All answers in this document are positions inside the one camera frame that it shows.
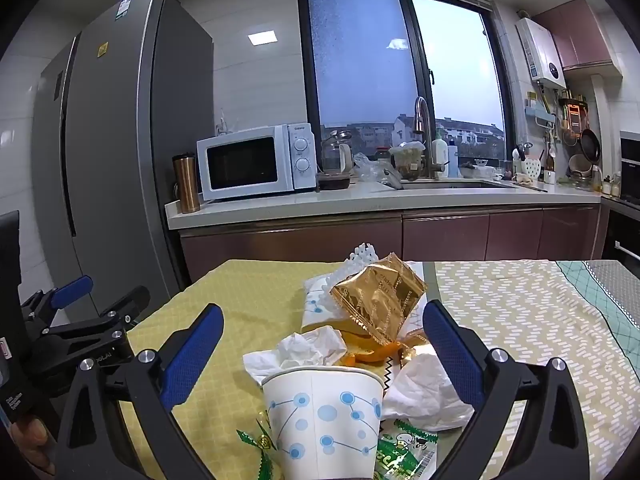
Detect person's left hand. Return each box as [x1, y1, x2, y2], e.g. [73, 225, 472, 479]
[10, 412, 56, 478]

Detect steel sink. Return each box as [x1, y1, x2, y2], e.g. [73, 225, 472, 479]
[400, 179, 516, 191]

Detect green candy wrapper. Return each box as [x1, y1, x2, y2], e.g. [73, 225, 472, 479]
[236, 410, 276, 480]

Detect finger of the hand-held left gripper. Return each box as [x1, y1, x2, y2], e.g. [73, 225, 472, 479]
[20, 276, 94, 331]
[42, 286, 151, 342]

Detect green snack packet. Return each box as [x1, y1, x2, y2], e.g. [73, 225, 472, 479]
[375, 419, 440, 480]

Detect white kitchen countertop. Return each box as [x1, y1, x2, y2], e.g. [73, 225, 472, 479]
[165, 177, 603, 231]

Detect black frying pan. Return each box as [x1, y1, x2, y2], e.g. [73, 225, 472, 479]
[579, 127, 602, 161]

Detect teal wall rack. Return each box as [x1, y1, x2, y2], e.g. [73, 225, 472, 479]
[525, 92, 557, 126]

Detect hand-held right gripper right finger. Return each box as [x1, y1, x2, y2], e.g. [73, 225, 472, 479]
[422, 300, 591, 480]

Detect white microwave oven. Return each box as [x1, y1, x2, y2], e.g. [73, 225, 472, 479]
[196, 123, 318, 202]

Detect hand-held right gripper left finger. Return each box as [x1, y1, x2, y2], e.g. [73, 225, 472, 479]
[52, 304, 224, 480]

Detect clear plastic bag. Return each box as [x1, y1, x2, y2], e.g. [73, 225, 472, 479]
[353, 152, 403, 191]

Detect maroon base cabinet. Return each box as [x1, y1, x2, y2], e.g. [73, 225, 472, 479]
[179, 205, 608, 286]

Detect white foam net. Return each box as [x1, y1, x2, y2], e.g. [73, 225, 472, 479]
[320, 242, 381, 311]

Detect orange peel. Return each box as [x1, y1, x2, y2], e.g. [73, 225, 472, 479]
[336, 330, 406, 367]

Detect grey refrigerator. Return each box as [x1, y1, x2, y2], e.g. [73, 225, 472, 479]
[31, 0, 216, 321]

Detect olive dashed tablecloth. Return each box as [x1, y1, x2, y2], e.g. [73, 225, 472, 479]
[395, 259, 640, 480]

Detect white water heater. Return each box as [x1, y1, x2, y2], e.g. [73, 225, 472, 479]
[516, 17, 567, 88]

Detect dark framed window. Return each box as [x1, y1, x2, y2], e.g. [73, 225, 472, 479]
[297, 0, 516, 176]

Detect steel kitchen faucet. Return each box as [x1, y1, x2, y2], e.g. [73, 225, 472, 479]
[414, 96, 446, 180]

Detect copper travel tumbler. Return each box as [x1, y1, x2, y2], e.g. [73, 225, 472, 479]
[172, 154, 202, 214]

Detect black built-in oven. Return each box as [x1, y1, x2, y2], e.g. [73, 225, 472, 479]
[602, 200, 640, 267]

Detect white tissue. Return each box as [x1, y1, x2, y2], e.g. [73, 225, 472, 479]
[243, 325, 348, 391]
[382, 352, 476, 433]

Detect white paper cup blue dots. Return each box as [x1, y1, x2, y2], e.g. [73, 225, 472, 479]
[301, 276, 351, 333]
[261, 366, 387, 480]

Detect steel pot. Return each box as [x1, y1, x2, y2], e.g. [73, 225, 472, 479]
[567, 155, 596, 181]

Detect gold foil wrapper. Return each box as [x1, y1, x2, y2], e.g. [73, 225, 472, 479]
[330, 252, 430, 361]

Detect maroon wall cabinet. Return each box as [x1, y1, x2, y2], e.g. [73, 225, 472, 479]
[531, 0, 623, 78]

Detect glass kettle white handle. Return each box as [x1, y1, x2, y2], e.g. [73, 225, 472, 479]
[322, 130, 353, 174]

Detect yellow checked tablecloth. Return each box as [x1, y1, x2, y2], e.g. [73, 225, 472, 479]
[120, 259, 436, 480]

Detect copper hanging utensils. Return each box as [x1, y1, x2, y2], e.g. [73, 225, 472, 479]
[560, 100, 588, 147]

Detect plastic covered food container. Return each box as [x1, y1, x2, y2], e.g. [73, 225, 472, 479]
[389, 141, 426, 182]

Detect white lotion bottle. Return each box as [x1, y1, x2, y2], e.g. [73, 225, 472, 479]
[431, 130, 449, 178]

